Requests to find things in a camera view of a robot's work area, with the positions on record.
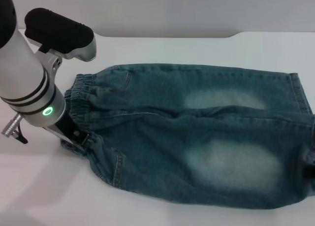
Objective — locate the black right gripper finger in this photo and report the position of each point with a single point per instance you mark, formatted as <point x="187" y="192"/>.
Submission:
<point x="310" y="176"/>

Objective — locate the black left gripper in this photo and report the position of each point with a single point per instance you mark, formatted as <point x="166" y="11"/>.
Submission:
<point x="65" y="130"/>

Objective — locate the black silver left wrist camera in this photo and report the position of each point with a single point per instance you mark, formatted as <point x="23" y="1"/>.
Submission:
<point x="61" y="37"/>

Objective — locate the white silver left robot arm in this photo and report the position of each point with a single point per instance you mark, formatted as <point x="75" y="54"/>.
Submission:
<point x="22" y="71"/>

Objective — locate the blue denim shorts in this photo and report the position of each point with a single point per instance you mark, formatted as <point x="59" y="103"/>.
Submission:
<point x="197" y="127"/>

